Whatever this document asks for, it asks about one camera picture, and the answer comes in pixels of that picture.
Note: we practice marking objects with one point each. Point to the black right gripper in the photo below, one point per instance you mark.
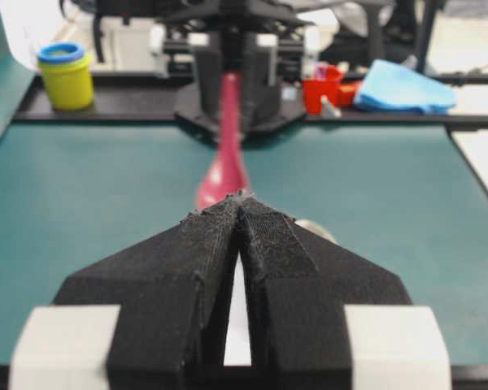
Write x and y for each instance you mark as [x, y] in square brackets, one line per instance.
[286, 52]

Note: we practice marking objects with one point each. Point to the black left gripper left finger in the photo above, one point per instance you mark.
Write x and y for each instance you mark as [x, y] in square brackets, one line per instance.
[133, 320]

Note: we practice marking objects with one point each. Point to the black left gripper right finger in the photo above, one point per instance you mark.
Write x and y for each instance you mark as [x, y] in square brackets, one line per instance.
[323, 317]

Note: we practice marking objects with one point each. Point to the red plastic spoon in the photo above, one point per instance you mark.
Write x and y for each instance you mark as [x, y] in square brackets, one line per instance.
[227, 173]

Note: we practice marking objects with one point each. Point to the small red block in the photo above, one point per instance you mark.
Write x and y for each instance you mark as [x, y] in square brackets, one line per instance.
[347, 92]

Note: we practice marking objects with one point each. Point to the red cup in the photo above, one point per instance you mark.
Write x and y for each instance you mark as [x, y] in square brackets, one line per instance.
[324, 83]

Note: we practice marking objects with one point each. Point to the green table mat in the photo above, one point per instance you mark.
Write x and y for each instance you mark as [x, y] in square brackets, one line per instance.
[401, 196]

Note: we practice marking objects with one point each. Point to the blue folded cloth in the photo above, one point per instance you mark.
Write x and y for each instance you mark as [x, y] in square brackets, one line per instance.
[392, 87]

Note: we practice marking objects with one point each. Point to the yellow stacked cups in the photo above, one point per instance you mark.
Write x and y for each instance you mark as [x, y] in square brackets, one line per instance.
[66, 76]

